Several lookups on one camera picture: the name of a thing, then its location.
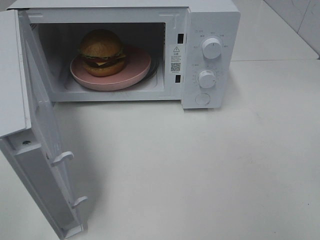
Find round white door button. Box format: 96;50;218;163
195;93;211;105

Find pink round plate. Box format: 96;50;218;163
70;45;152;91

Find burger with lettuce and cheese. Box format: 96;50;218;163
79;29;126;77

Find white microwave door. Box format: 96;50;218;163
0;9;87;240

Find lower white timer knob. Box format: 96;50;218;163
198;70;217;89

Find white microwave oven body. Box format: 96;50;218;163
5;0;241;109

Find upper white power knob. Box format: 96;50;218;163
201;36;222;60

